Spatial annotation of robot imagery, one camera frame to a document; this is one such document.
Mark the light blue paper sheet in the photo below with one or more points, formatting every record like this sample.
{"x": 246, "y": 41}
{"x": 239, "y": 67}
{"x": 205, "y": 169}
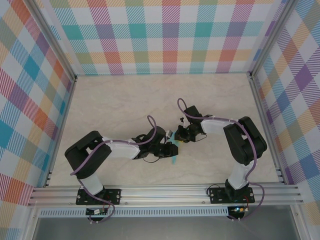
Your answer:
{"x": 173, "y": 160}

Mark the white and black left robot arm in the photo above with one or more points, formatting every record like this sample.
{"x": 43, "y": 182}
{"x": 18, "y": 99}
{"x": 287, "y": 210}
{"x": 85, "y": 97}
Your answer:
{"x": 122, "y": 151}

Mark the small black circuit board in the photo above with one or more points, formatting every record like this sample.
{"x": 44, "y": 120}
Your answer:
{"x": 96, "y": 212}

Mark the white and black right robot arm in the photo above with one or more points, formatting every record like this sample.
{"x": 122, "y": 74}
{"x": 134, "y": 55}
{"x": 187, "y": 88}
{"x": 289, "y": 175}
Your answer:
{"x": 215, "y": 126}

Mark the aluminium frame post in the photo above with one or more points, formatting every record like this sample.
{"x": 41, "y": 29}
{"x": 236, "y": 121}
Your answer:
{"x": 56, "y": 42}
{"x": 271, "y": 37}

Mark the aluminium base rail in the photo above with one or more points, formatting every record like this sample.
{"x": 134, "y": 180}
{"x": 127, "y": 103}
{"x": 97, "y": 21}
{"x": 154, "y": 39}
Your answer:
{"x": 162, "y": 193}

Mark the grey metal sheet panel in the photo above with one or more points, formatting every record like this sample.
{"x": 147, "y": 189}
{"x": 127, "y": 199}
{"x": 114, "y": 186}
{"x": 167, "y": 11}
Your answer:
{"x": 162, "y": 228}

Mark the small circuit board green light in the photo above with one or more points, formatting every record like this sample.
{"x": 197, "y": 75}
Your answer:
{"x": 238, "y": 209}

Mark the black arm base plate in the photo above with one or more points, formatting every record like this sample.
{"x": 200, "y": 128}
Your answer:
{"x": 217, "y": 196}
{"x": 113, "y": 196}

